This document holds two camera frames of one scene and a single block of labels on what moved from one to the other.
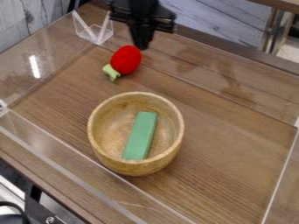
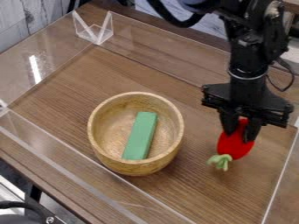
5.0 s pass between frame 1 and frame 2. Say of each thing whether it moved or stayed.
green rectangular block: stayed
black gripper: moved
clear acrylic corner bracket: stayed
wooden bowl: stayed
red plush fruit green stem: moved
